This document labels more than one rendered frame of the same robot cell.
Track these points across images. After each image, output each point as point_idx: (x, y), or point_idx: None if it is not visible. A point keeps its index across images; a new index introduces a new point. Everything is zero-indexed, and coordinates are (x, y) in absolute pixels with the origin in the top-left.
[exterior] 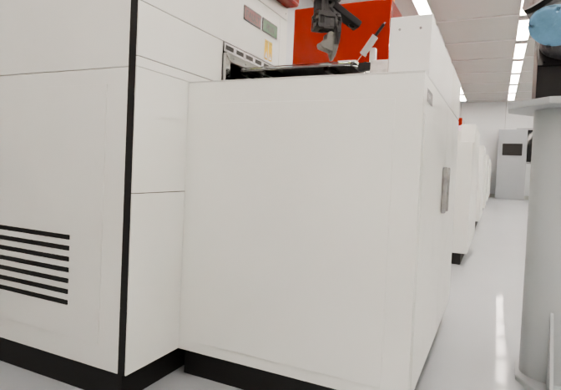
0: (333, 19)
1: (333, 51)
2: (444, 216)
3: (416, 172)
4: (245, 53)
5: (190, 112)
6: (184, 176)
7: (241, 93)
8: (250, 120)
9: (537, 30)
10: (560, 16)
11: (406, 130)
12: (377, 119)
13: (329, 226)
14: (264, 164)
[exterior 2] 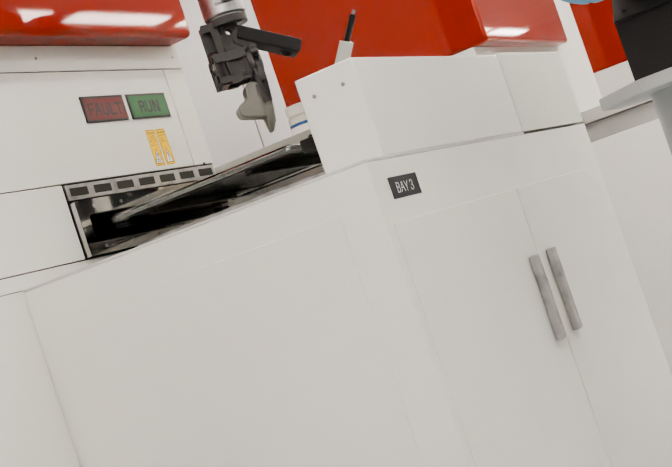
0: (245, 60)
1: (267, 115)
2: (585, 337)
3: (414, 323)
4: (114, 179)
5: (44, 341)
6: (73, 454)
7: (111, 282)
8: (142, 323)
9: None
10: None
11: (374, 262)
12: (327, 258)
13: (324, 457)
14: (189, 388)
